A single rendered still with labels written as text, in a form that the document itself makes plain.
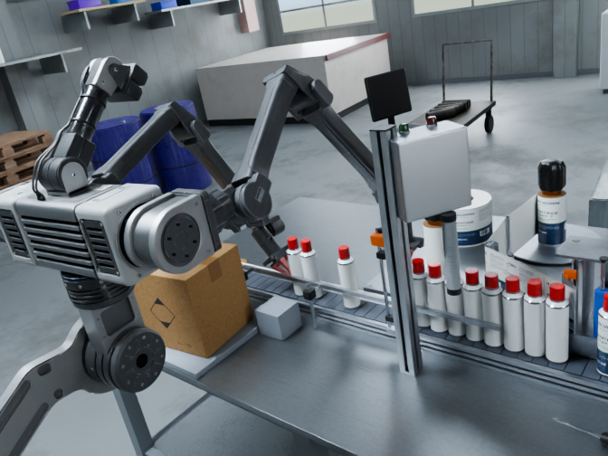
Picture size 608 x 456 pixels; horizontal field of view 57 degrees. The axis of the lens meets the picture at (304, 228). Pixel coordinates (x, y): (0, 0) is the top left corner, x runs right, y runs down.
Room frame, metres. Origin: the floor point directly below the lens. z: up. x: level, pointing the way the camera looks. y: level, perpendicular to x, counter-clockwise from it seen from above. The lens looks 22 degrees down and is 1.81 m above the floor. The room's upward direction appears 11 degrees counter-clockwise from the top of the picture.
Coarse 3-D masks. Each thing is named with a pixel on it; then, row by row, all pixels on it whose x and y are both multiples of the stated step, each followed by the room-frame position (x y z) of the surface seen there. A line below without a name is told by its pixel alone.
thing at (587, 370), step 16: (256, 288) 1.78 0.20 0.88; (272, 288) 1.75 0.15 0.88; (288, 288) 1.73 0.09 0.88; (320, 304) 1.58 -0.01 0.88; (336, 304) 1.57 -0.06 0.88; (368, 304) 1.53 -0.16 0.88; (384, 320) 1.42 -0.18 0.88; (432, 336) 1.31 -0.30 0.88; (448, 336) 1.29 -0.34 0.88; (464, 336) 1.28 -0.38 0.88; (496, 352) 1.18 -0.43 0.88; (560, 368) 1.08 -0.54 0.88; (576, 368) 1.07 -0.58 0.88; (592, 368) 1.06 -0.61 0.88
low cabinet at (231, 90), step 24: (288, 48) 10.23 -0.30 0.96; (312, 48) 9.41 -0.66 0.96; (336, 48) 8.73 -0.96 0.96; (360, 48) 8.95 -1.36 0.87; (384, 48) 9.58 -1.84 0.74; (216, 72) 9.34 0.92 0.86; (240, 72) 9.04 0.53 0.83; (264, 72) 8.75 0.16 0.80; (312, 72) 8.24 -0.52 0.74; (336, 72) 8.31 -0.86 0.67; (360, 72) 8.88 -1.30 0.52; (216, 96) 9.41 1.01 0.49; (240, 96) 9.10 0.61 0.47; (336, 96) 8.24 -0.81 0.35; (360, 96) 8.80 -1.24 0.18; (216, 120) 9.50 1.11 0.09; (240, 120) 9.18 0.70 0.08; (288, 120) 8.60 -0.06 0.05
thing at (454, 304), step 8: (448, 296) 1.29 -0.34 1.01; (456, 296) 1.27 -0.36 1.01; (448, 304) 1.29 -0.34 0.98; (456, 304) 1.27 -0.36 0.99; (456, 312) 1.27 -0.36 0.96; (448, 320) 1.30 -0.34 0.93; (448, 328) 1.30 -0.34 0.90; (456, 328) 1.28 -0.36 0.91; (464, 328) 1.28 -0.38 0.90; (456, 336) 1.28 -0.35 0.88
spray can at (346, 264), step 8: (344, 248) 1.53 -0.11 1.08; (344, 256) 1.53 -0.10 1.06; (344, 264) 1.52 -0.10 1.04; (352, 264) 1.52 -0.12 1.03; (344, 272) 1.52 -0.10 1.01; (352, 272) 1.52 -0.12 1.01; (344, 280) 1.52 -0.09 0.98; (352, 280) 1.52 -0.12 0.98; (352, 288) 1.52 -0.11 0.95; (344, 296) 1.53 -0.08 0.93; (352, 296) 1.52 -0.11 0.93; (344, 304) 1.54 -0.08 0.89; (352, 304) 1.52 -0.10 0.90; (360, 304) 1.53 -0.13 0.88
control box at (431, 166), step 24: (408, 144) 1.18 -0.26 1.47; (432, 144) 1.19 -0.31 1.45; (456, 144) 1.20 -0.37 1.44; (408, 168) 1.18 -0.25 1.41; (432, 168) 1.19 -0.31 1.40; (456, 168) 1.20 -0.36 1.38; (408, 192) 1.18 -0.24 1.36; (432, 192) 1.19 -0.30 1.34; (456, 192) 1.20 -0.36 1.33; (408, 216) 1.17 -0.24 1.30
